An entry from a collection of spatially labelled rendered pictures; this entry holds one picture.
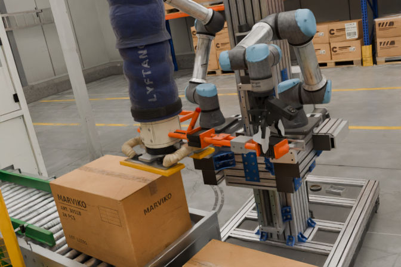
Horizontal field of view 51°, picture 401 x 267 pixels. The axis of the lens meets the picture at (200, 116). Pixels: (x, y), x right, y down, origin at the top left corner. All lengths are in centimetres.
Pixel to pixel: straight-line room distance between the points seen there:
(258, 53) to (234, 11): 101
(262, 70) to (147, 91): 56
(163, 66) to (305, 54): 63
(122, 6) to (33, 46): 1076
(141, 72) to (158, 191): 64
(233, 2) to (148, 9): 76
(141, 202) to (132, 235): 15
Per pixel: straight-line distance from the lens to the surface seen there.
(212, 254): 215
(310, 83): 204
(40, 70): 1247
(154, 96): 174
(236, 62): 151
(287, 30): 182
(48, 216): 310
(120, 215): 198
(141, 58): 171
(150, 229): 208
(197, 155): 183
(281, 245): 273
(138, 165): 186
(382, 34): 869
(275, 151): 142
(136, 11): 169
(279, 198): 256
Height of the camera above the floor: 172
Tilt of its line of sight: 15 degrees down
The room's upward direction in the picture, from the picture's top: 10 degrees counter-clockwise
